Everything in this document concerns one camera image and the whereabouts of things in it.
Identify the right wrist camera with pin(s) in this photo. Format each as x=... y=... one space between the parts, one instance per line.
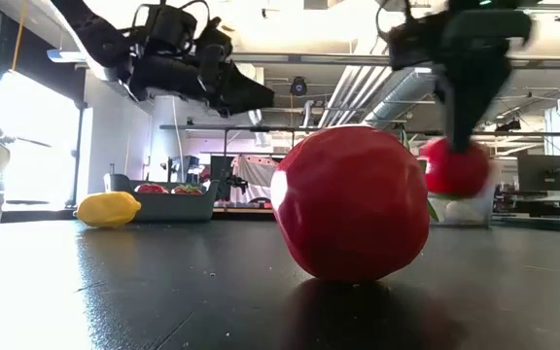
x=413 y=44

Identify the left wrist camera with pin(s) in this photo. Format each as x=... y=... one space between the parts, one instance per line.
x=165 y=24

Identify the black metal frame rail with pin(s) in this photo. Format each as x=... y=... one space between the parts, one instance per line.
x=202 y=128

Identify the black ceiling camera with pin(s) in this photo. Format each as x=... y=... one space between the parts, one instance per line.
x=298 y=86

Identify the black computer monitor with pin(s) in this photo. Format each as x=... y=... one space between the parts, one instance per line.
x=546 y=170

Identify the black spotlight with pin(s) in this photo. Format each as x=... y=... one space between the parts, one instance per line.
x=508 y=125

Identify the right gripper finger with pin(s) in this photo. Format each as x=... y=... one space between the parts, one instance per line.
x=460 y=107
x=489 y=87

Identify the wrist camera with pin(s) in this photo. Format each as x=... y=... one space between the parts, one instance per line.
x=413 y=44
x=165 y=24

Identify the dark grey plastic basket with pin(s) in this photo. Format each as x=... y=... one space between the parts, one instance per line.
x=163 y=209

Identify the white cloth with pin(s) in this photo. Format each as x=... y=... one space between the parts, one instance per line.
x=255 y=177

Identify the white ceiling pipes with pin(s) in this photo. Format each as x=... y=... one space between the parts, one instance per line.
x=345 y=97

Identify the silver ventilation duct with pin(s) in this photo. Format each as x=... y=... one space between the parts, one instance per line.
x=401 y=99

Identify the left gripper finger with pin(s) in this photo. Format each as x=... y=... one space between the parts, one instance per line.
x=246 y=87
x=234 y=106

